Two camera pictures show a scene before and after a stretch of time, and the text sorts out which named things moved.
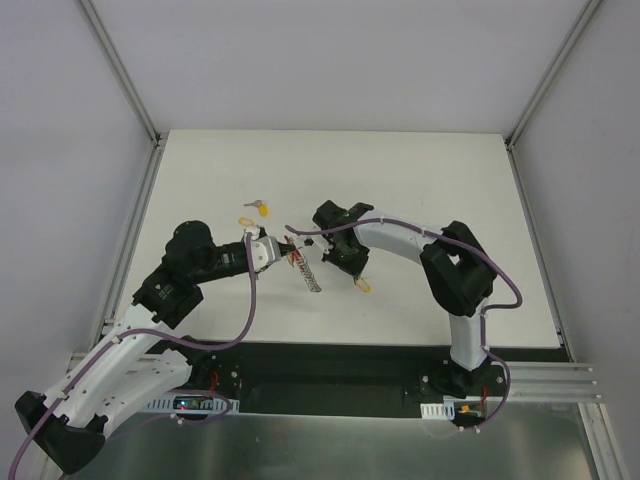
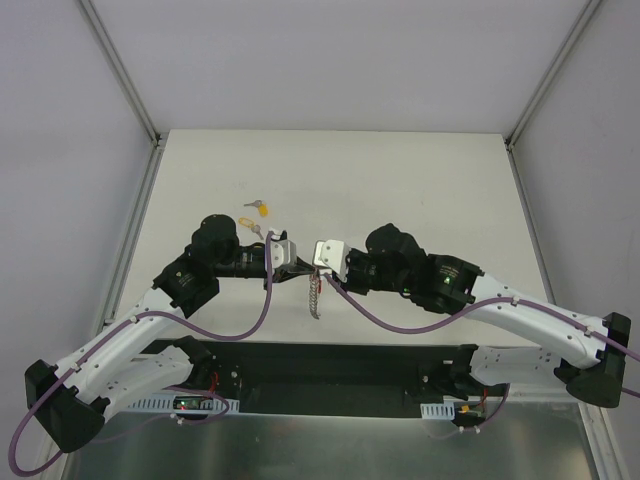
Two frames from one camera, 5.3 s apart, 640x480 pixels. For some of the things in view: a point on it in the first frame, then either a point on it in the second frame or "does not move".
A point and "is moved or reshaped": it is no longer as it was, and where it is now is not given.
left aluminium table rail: (108, 313) does not move
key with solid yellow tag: (262, 207) does not move
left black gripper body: (282, 248) → (279, 272)
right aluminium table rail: (556, 309) does not move
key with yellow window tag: (246, 222) does not move
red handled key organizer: (303, 266) is moved or reshaped
